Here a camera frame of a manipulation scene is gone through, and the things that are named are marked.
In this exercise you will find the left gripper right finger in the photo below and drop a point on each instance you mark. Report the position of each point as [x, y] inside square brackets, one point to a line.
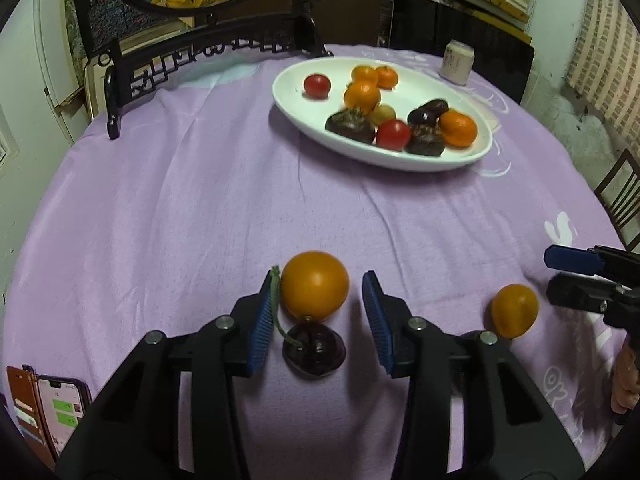
[472, 410]

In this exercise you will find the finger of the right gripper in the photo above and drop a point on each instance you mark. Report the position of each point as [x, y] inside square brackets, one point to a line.
[606, 262]
[578, 293]

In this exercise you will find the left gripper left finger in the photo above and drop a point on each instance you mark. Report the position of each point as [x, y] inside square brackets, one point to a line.
[168, 411]

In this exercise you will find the orange cherry tomato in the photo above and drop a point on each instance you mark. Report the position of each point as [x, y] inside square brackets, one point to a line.
[514, 310]
[313, 286]
[362, 95]

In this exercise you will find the large orange tangerine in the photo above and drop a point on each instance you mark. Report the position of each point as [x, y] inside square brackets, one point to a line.
[458, 130]

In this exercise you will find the dark cherry with stem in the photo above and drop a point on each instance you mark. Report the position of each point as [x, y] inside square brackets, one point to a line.
[310, 348]

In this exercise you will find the small dark passion fruit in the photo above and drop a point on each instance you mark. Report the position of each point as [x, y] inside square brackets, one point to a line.
[428, 113]

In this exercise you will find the orange cherry tomato front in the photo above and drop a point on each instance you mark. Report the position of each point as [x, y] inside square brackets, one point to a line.
[313, 286]

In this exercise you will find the red cherry tomato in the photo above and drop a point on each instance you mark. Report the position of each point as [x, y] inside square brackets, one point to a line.
[394, 135]
[317, 86]

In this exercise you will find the yellow-green longan fruit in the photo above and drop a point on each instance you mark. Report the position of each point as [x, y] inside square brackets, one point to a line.
[380, 114]

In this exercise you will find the small kumquat orange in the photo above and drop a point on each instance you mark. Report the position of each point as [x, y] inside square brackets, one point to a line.
[387, 77]

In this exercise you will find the dark purple passion fruit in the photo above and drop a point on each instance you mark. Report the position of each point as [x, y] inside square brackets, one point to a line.
[352, 124]

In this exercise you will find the orange cherry tomato top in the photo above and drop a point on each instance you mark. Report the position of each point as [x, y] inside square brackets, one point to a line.
[362, 95]

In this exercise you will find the small orange tomato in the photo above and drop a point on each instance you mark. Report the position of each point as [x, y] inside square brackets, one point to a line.
[365, 73]

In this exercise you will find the person's hand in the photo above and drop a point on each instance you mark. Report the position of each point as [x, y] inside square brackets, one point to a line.
[625, 381]

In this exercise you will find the dark wooden chair right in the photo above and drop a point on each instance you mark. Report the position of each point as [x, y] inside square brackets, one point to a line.
[618, 193]

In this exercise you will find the smartphone in brown case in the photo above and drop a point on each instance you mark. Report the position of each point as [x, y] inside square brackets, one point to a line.
[48, 410]

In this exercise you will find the white beverage can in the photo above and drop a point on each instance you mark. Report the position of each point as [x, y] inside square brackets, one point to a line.
[457, 63]

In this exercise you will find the purple printed tablecloth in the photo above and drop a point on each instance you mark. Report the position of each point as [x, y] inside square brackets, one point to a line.
[209, 186]

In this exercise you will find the white oval plate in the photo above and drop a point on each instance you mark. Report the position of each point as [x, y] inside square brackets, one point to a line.
[413, 90]

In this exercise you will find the round deer screen ornament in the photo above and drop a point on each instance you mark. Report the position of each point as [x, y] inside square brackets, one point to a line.
[133, 75]

